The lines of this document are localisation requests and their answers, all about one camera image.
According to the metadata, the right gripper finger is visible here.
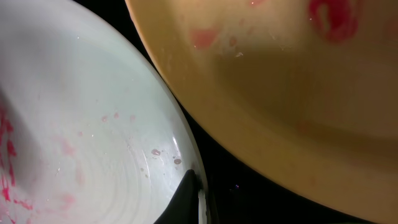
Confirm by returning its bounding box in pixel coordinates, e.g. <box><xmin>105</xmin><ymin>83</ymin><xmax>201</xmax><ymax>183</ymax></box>
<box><xmin>154</xmin><ymin>169</ymin><xmax>199</xmax><ymax>224</ymax></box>

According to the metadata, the mint green plate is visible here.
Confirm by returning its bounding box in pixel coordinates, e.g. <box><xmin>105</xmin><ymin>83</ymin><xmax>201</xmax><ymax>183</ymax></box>
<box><xmin>1</xmin><ymin>0</ymin><xmax>211</xmax><ymax>224</ymax></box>

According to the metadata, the yellow plate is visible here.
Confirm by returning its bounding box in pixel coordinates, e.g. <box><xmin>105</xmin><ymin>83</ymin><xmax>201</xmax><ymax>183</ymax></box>
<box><xmin>126</xmin><ymin>0</ymin><xmax>397</xmax><ymax>223</ymax></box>

